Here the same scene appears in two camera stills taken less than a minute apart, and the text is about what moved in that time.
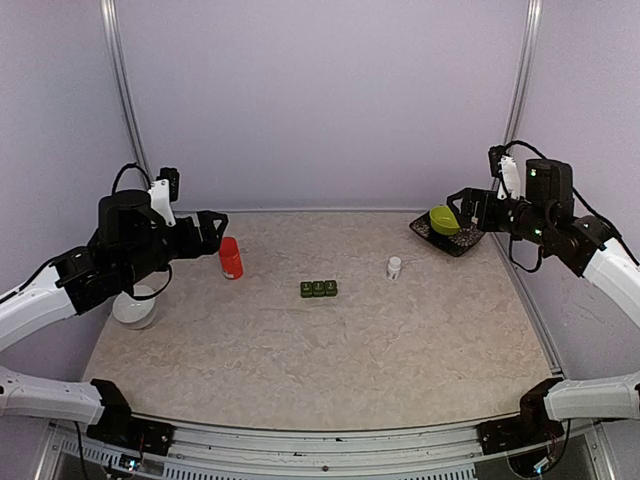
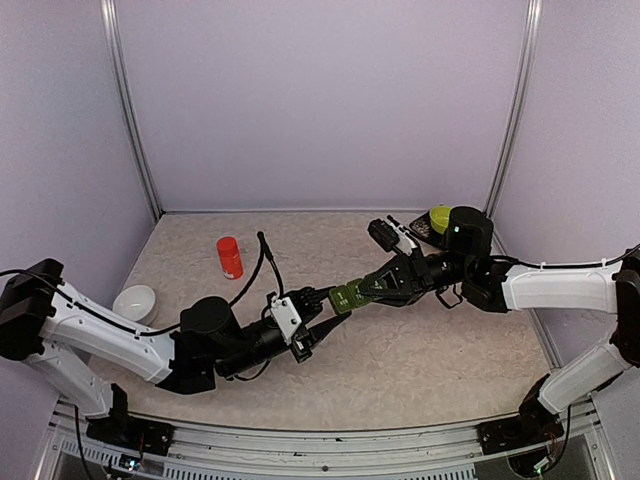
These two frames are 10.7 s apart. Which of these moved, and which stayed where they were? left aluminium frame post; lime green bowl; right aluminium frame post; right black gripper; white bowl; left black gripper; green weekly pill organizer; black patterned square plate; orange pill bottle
Moved: right black gripper; green weekly pill organizer; left black gripper
Stayed: right aluminium frame post; left aluminium frame post; black patterned square plate; orange pill bottle; white bowl; lime green bowl
